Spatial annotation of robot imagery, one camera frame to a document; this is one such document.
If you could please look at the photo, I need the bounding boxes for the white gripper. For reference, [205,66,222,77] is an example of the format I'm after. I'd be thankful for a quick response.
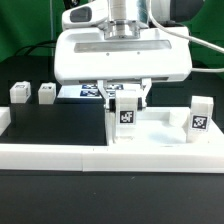
[54,4,192,112]

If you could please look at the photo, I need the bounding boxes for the white square table top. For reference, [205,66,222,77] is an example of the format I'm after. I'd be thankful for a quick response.
[105,107,224,154]

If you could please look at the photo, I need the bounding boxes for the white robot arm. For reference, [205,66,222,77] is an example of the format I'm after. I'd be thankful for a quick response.
[54,0,192,110]

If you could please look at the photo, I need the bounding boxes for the white marker sheet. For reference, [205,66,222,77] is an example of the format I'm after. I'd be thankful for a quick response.
[57,84,140,99]

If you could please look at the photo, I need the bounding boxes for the black cables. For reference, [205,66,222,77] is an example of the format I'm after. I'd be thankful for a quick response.
[13,39,58,57]

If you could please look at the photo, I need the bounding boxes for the white U-shaped fence wall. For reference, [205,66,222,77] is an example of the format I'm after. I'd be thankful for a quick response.
[0,106,224,174]

